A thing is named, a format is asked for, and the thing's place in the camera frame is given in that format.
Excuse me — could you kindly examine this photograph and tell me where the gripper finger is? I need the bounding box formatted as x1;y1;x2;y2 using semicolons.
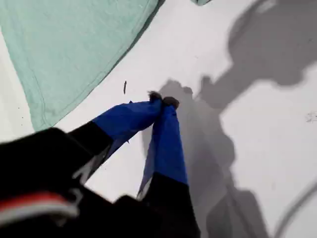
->
67;91;163;162
137;96;197;219

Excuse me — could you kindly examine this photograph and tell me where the pale green t-shirt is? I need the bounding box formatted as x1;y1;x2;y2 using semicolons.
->
0;0;211;131

